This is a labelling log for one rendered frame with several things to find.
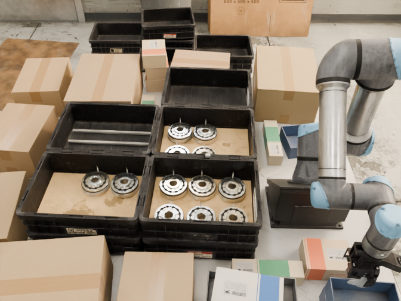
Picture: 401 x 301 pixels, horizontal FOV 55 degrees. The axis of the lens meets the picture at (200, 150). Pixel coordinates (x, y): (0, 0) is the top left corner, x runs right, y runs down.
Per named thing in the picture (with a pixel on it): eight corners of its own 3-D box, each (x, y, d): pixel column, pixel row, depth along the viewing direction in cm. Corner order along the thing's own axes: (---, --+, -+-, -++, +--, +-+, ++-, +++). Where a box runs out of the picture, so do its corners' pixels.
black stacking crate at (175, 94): (247, 89, 195) (249, 70, 187) (250, 129, 174) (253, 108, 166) (169, 86, 196) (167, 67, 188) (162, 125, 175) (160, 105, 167)
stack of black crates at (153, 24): (195, 58, 340) (195, 6, 308) (195, 79, 317) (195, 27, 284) (147, 57, 340) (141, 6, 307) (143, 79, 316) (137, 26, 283)
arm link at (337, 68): (315, 33, 108) (314, 209, 104) (357, 31, 107) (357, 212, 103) (310, 47, 120) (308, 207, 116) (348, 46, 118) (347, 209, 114)
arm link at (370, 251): (390, 228, 107) (398, 254, 101) (385, 237, 110) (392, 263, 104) (363, 226, 107) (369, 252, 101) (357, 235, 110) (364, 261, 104)
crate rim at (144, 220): (256, 163, 146) (257, 158, 144) (262, 230, 124) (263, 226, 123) (151, 158, 147) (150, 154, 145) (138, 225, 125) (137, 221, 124)
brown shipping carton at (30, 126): (18, 128, 189) (7, 102, 177) (62, 131, 187) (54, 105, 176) (-11, 174, 167) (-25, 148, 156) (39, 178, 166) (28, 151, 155)
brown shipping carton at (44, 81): (35, 83, 215) (26, 58, 204) (75, 82, 217) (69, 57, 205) (21, 118, 194) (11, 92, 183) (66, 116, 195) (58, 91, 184)
